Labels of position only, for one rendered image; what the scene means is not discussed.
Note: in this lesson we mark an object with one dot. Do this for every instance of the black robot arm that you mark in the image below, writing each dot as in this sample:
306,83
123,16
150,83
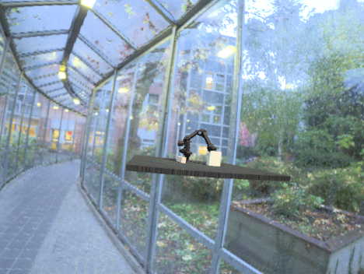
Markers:
187,139

